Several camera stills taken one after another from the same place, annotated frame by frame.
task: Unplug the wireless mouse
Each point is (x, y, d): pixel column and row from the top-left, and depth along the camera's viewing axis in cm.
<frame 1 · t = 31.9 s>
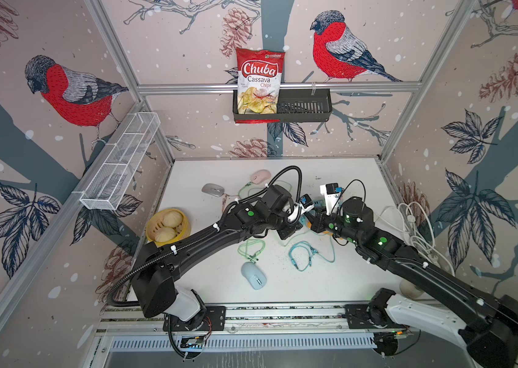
left hand: (303, 219, 74), fingers open
right hand: (301, 208, 72), fingers closed
silver wireless mouse: (213, 189, 109), point 2 cm above the table
pink wireless mouse: (260, 176, 116), on the table
light blue wireless mouse: (254, 275, 81), point 3 cm above the table
yellow bamboo steamer basket: (155, 221, 97), point 3 cm above the table
white steamed bun: (172, 219, 94), point 5 cm above the table

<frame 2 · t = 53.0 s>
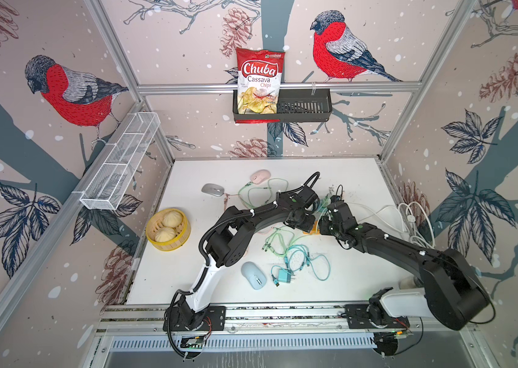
left hand: (311, 223, 92), fingers open
right hand: (321, 220, 91), fingers open
the named things where they were.

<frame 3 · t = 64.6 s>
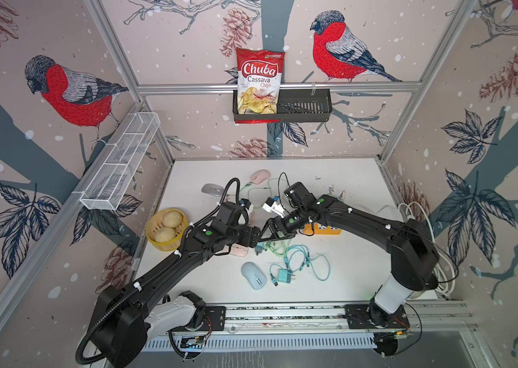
left hand: (256, 227, 80), fingers open
right hand: (266, 238, 76), fingers open
flat pink wireless mouse: (238, 250, 89), on the table
the other named things where they were.

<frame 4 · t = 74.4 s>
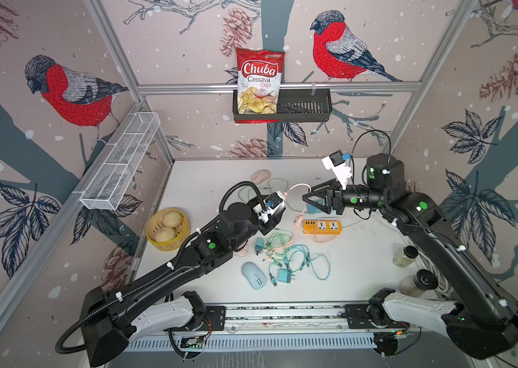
left hand: (280, 197, 68), fingers open
right hand: (307, 193, 60), fingers open
clear shaker bottle black cap: (400, 260, 83), point 5 cm above the table
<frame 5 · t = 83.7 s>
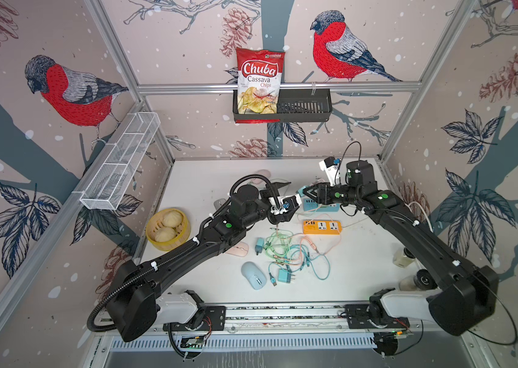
left hand: (294, 187, 70), fingers open
right hand: (306, 189, 76), fingers open
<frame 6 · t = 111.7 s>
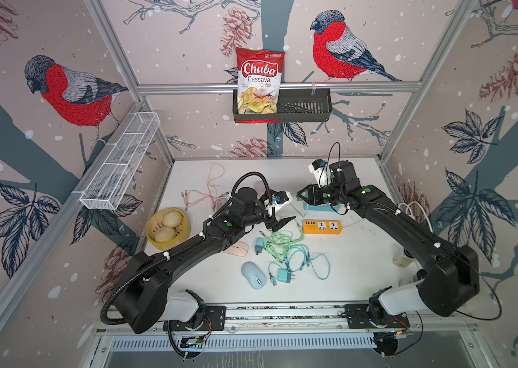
left hand: (291, 200, 76), fingers open
right hand: (301, 191, 81), fingers open
